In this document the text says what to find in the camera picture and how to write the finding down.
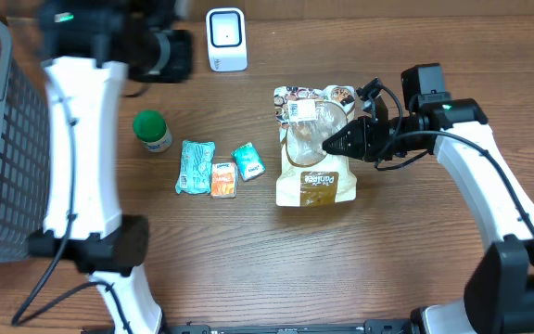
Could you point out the teal tissue pack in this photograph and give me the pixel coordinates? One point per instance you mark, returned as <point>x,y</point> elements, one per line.
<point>248,161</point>

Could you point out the long teal wipes pack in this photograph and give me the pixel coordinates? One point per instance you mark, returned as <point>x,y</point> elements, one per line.
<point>195,168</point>

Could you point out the grey plastic mesh basket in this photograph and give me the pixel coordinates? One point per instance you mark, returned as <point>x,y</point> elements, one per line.
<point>24,155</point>

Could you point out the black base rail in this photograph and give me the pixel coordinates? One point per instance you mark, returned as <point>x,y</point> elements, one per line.
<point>379,326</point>

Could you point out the orange tissue pack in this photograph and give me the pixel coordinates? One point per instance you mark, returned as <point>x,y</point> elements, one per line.
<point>224,178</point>

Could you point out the brown white snack bag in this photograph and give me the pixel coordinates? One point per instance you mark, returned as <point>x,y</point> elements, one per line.
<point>307,117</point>

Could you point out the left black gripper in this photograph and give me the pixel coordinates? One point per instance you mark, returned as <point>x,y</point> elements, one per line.
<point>185,48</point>

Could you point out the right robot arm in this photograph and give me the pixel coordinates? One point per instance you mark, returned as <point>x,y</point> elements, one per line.
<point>499,296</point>

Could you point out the white barcode scanner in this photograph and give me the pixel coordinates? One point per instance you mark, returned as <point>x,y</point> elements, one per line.
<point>227,39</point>

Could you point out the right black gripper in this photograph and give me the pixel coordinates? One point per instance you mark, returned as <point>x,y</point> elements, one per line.
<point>361,134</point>

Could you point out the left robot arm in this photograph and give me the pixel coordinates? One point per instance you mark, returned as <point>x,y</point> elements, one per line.
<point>91,49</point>

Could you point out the green capped plastic bottle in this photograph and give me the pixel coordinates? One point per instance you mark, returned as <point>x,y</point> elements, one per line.
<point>151,129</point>

